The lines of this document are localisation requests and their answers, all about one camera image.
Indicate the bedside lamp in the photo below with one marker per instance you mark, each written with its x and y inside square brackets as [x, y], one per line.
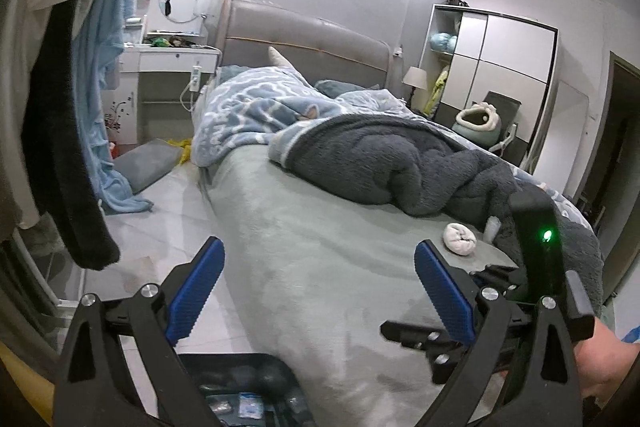
[414, 79]

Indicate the white power strip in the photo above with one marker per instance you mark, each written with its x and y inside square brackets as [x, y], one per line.
[195, 74]

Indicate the dark grey fluffy blanket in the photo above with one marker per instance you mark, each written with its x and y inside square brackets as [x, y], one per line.
[425, 162]

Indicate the dark trash bin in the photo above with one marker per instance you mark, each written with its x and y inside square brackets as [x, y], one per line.
[240, 387]

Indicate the yellow-green garment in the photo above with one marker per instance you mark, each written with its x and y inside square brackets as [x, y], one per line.
[437, 92]

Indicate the clear plastic cup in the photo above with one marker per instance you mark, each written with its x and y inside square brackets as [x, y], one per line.
[493, 229]

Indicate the hanging black cloth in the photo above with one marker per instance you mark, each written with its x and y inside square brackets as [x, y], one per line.
[65, 147]

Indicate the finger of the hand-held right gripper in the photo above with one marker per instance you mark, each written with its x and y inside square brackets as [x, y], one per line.
[410, 332]
[495, 276]

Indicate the light blue cloth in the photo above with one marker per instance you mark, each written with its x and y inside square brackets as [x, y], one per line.
[107, 72]

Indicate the white pillow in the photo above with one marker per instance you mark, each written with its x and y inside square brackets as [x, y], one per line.
[280, 58]

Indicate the white rolled sock far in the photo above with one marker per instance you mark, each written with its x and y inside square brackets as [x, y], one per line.
[460, 239]

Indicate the white dressing table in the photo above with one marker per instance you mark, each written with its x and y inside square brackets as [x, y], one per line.
[160, 77]

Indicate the light blue bundle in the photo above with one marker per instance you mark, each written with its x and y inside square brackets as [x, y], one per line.
[444, 43]

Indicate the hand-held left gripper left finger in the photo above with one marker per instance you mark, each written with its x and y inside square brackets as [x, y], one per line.
[195, 292]

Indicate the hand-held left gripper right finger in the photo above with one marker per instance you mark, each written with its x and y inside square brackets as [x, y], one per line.
[445, 292]

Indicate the grey padded headboard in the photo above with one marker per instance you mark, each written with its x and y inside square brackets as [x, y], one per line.
[305, 42]

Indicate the white wardrobe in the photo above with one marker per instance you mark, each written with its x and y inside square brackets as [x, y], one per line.
[492, 67]

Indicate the cream cat bed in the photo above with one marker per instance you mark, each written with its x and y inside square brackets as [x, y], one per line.
[477, 124]

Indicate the dark chair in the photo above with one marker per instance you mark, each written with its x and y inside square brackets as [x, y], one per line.
[507, 107]

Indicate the blue patterned blanket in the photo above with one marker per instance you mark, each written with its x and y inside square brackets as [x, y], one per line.
[260, 112]

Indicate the grey-blue pillow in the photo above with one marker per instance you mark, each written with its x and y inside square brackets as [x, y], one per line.
[340, 88]

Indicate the grey floor cushion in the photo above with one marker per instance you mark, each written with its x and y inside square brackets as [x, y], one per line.
[147, 162]

